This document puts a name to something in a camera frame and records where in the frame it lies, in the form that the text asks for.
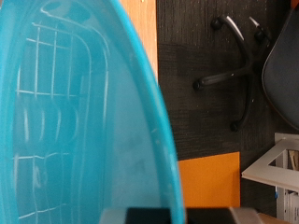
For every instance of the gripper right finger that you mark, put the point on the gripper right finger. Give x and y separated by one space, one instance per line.
215 217

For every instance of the blue plate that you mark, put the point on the blue plate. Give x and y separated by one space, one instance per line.
93 124

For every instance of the white shelf frame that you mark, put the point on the white shelf frame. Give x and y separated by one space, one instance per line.
271 168

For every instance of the black office chair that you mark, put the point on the black office chair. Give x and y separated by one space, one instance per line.
280 68

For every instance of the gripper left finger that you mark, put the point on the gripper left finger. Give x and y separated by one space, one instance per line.
146 217

